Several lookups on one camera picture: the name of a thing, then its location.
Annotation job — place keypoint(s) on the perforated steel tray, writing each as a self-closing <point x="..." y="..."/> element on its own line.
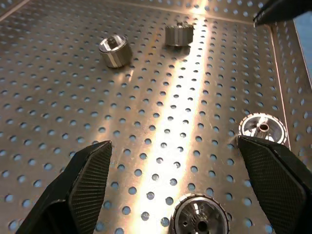
<point x="73" y="97"/>

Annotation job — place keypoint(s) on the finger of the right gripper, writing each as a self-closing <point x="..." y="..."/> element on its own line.
<point x="285" y="11"/>

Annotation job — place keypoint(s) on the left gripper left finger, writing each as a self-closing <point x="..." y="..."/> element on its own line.
<point x="83" y="190"/>

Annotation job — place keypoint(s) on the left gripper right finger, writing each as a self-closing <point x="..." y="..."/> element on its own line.
<point x="280" y="185"/>

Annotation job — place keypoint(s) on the ribbed metal roller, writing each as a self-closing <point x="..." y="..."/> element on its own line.
<point x="195" y="209"/>
<point x="178" y="35"/>
<point x="253" y="124"/>
<point x="117" y="57"/>

